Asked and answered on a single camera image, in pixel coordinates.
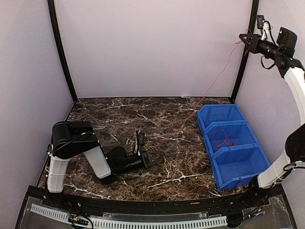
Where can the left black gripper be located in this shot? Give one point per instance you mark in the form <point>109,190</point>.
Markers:
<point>147,158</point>

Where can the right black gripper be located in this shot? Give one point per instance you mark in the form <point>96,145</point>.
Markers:
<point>254,44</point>

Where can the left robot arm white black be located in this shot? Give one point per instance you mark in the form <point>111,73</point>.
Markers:
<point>70,139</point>

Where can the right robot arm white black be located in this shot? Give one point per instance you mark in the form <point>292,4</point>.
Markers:
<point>273,99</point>

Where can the blue plastic divided bin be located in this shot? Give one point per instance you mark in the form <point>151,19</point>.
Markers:
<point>234,151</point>

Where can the right black frame post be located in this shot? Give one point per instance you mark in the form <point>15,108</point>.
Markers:
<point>244,59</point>

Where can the black frame post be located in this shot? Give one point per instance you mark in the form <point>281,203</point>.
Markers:
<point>244,59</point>
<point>60,49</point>

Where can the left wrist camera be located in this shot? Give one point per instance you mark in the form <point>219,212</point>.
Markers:
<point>138,146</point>

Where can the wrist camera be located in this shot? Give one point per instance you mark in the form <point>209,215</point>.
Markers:
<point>265,28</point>
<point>138,146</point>

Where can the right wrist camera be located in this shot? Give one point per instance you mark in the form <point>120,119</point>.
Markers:
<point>265,28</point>

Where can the white slotted cable duct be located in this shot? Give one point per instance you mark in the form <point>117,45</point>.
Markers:
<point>123,221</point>

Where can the black front rail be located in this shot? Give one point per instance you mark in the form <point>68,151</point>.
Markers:
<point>221,205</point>

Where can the left black frame post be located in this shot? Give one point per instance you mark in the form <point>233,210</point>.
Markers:
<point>60,49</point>

